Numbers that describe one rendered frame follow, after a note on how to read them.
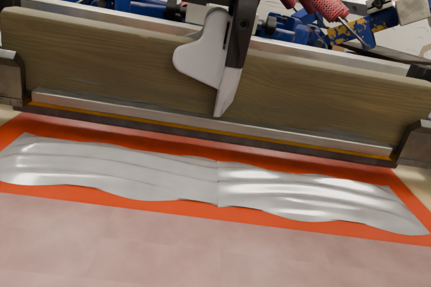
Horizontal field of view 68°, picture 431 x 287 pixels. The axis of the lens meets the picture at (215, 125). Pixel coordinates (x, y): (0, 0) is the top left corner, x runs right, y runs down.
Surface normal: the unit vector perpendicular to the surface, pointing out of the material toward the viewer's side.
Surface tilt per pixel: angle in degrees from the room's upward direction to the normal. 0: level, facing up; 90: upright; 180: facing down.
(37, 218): 0
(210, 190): 37
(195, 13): 90
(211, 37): 82
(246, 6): 76
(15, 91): 90
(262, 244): 0
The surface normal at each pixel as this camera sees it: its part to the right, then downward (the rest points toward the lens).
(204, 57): 0.05, 0.27
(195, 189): 0.11, -0.58
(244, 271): 0.18, -0.90
